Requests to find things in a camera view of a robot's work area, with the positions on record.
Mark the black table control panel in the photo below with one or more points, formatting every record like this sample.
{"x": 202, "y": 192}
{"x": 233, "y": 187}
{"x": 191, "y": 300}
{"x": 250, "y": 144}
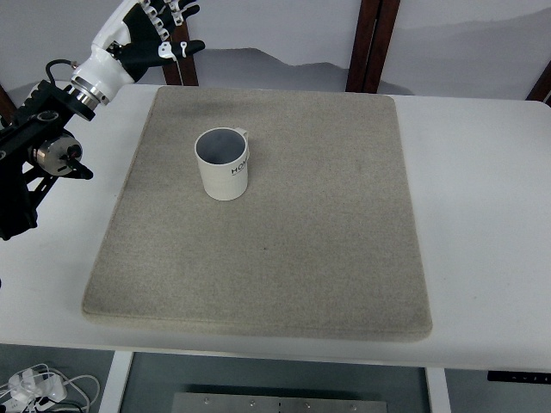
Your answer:
{"x": 516, "y": 376}

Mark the white power adapter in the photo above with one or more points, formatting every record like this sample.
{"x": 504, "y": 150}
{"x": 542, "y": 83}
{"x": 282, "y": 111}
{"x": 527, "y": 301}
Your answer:
{"x": 51, "y": 387}

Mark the grey felt mat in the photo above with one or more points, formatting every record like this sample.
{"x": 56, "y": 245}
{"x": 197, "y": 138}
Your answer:
{"x": 258, "y": 258}

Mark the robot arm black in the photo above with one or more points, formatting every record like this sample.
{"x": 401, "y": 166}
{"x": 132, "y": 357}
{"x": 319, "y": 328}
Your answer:
{"x": 17, "y": 193}

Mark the grey metal plate with screws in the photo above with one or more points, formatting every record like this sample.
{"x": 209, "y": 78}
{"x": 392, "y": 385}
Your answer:
{"x": 280, "y": 403}

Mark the white table leg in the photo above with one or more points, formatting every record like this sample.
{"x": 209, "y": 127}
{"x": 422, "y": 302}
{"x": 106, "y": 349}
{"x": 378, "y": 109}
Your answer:
{"x": 114, "y": 383}
{"x": 438, "y": 391}

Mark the brown wooden screen frame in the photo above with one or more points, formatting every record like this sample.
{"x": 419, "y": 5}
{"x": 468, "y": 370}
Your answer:
{"x": 6, "y": 107}
{"x": 370, "y": 43}
{"x": 189, "y": 71}
{"x": 541, "y": 86}

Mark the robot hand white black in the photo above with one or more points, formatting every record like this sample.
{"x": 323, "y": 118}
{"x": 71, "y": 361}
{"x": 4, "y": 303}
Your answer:
{"x": 107, "y": 64}

